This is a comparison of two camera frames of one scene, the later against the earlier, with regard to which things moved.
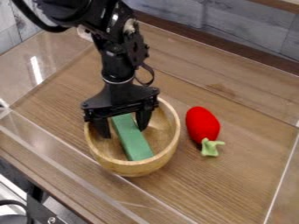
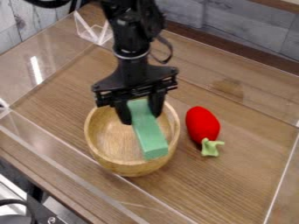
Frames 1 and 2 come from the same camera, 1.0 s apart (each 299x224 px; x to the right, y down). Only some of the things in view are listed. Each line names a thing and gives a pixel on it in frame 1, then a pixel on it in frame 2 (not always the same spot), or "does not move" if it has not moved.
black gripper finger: (100, 128) to (124, 112)
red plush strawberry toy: (202, 126) does not move
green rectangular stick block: (132, 137) to (150, 131)
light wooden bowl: (162, 136) does not move
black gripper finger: (144, 117) to (156, 103)
